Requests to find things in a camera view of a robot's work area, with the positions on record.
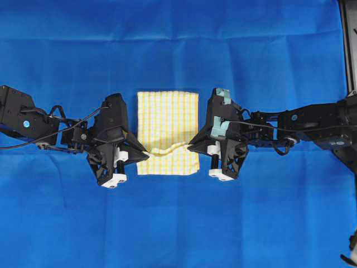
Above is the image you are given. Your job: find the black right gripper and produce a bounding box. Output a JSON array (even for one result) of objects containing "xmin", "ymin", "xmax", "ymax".
[{"xmin": 187, "ymin": 126, "xmax": 249, "ymax": 181}]

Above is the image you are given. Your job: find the black table frame rail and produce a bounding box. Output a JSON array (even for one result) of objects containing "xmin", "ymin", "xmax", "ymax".
[{"xmin": 338, "ymin": 0, "xmax": 356, "ymax": 97}]

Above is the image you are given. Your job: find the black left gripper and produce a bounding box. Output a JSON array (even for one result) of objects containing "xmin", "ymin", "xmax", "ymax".
[{"xmin": 86, "ymin": 127, "xmax": 149, "ymax": 189}]

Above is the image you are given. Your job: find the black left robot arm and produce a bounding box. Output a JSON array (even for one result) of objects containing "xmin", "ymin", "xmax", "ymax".
[{"xmin": 1, "ymin": 85, "xmax": 149, "ymax": 188}]

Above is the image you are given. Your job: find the yellow checked towel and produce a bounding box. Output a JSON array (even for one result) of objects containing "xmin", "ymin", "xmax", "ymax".
[{"xmin": 137, "ymin": 91, "xmax": 200, "ymax": 175}]

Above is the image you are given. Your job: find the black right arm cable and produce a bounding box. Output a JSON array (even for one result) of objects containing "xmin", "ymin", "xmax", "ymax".
[{"xmin": 223, "ymin": 118, "xmax": 357, "ymax": 133}]

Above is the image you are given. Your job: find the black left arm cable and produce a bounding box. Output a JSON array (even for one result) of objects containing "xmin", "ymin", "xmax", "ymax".
[{"xmin": 0, "ymin": 106, "xmax": 111, "ymax": 150}]

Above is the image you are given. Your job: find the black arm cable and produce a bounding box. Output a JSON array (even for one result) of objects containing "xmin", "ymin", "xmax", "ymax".
[
  {"xmin": 0, "ymin": 106, "xmax": 111, "ymax": 150},
  {"xmin": 223, "ymin": 118, "xmax": 357, "ymax": 133}
]

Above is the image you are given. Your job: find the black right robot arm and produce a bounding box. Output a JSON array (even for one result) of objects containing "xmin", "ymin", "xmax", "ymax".
[{"xmin": 188, "ymin": 93, "xmax": 356, "ymax": 181}]

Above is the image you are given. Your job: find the blue table cloth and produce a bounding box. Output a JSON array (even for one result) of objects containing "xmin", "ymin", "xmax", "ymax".
[{"xmin": 1, "ymin": 1, "xmax": 356, "ymax": 267}]

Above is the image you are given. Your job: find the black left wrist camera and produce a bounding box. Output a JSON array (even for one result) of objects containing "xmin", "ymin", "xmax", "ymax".
[{"xmin": 91, "ymin": 93, "xmax": 128, "ymax": 143}]

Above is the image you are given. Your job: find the taped right wrist camera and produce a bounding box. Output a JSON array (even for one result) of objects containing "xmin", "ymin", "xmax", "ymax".
[{"xmin": 206, "ymin": 88, "xmax": 243, "ymax": 140}]

